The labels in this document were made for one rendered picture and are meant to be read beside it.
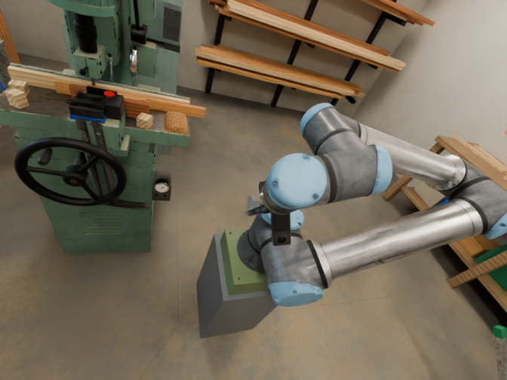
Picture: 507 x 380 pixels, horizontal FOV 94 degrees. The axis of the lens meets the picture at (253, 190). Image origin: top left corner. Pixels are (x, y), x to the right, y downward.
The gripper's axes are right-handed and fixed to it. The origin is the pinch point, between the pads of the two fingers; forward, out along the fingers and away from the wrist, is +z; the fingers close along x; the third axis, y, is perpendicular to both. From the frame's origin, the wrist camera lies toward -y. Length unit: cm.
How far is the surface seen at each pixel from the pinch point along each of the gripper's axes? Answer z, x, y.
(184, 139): 17.9, 27.6, 34.2
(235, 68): 166, -7, 177
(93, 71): 2, 53, 55
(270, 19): 131, -46, 203
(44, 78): 7, 73, 58
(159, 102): 18, 36, 51
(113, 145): 5, 48, 29
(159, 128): 14, 36, 38
